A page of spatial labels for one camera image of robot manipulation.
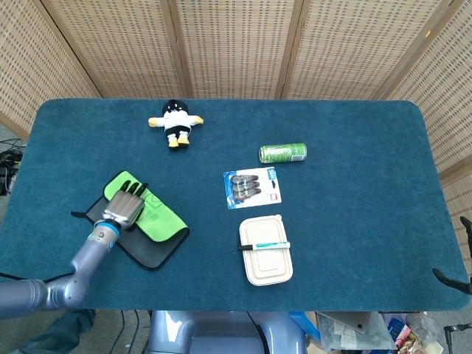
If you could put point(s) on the green white marker pen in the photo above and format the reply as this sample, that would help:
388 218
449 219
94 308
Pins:
271 245

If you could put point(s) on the cream lidded food box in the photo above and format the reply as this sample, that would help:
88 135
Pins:
265 267

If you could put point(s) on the black stand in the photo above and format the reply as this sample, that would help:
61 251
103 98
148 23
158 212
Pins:
457 328

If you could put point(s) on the blue table cover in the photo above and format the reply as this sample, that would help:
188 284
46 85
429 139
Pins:
368 221

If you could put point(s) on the green drink can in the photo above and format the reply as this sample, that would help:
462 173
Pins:
282 152

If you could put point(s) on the blue clip blister pack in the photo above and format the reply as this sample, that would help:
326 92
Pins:
265 191

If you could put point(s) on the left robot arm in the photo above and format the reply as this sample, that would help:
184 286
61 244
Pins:
79 265

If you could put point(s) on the grey robot torso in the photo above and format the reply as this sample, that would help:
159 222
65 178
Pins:
221 335

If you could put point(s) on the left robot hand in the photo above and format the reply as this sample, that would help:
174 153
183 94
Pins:
125 206

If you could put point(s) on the clear plastic bag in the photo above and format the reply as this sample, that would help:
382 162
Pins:
343 337

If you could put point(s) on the black white plush toy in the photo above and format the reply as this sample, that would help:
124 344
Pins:
176 121

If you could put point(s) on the grey and green cloth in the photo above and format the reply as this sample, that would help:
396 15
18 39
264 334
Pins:
162 225

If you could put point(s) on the blue plastic box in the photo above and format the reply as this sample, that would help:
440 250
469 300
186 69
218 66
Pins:
304 324

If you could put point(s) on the teal cloth on floor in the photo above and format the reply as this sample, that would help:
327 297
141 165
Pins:
59 333

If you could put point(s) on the woven wicker folding screen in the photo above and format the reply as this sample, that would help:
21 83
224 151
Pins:
236 44

